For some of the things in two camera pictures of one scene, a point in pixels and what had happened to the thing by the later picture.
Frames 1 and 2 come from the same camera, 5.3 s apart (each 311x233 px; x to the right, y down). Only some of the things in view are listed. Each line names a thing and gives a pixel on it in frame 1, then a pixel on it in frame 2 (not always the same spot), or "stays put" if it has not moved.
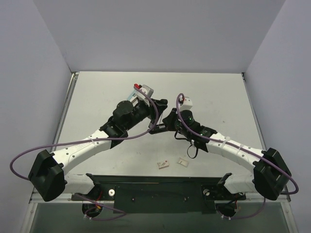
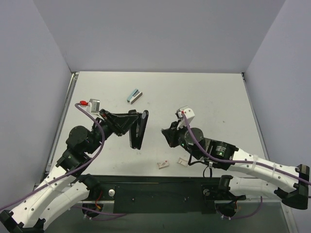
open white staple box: x=182 y=161 stays put
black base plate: x=139 y=194 stays put
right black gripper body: x=170 y=119 -> x=170 y=136
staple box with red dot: x=162 y=165 stays put
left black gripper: x=155 y=107 -> x=107 y=119
